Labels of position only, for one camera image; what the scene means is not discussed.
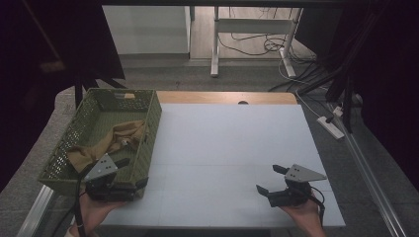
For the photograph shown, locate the person's right hand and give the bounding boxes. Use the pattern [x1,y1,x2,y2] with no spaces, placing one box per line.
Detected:
[280,197,328,237]

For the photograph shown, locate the white cabinet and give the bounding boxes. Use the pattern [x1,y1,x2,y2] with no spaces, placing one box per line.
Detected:
[102,5,193,55]

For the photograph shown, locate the green woven plastic basket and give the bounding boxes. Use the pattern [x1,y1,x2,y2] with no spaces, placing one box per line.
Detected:
[38,87,163,198]

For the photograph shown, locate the person's left hand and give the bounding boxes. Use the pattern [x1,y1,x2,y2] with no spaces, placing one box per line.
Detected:
[70,193,126,233]

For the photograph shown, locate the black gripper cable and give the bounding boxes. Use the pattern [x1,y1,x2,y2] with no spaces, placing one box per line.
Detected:
[309,187,327,228]
[73,161,100,237]

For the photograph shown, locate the black tripod stand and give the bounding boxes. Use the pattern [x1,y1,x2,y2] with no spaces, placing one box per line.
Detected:
[73,70,127,110]
[297,62,365,134]

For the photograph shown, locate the dark curtain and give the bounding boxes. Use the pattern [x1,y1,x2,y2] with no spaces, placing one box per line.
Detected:
[0,0,126,193]
[324,0,419,194]

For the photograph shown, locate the white metal desk frame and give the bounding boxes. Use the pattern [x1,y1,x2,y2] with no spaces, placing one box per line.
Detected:
[209,6,304,79]

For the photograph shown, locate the tan cloth garment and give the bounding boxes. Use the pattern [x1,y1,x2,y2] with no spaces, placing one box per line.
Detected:
[66,119,148,174]

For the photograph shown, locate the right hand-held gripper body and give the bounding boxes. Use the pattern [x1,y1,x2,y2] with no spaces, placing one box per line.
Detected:
[267,163,328,208]

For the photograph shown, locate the black floor cables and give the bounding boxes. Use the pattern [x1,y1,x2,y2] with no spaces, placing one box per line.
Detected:
[216,7,319,65]

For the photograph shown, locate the white power strip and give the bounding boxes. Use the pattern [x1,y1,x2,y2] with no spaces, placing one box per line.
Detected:
[316,116,346,140]

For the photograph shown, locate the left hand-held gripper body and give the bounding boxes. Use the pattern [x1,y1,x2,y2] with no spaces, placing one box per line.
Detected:
[83,153,136,202]

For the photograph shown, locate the aluminium rail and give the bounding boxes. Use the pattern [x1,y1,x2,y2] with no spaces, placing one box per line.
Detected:
[15,184,55,237]
[327,102,409,237]

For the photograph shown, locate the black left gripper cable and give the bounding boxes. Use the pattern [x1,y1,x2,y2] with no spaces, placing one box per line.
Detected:
[73,161,100,237]

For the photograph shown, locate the wooden table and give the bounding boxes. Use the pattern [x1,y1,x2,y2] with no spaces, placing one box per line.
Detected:
[155,91,299,106]

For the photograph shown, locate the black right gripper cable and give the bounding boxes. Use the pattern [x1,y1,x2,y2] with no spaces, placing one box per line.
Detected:
[309,187,327,228]

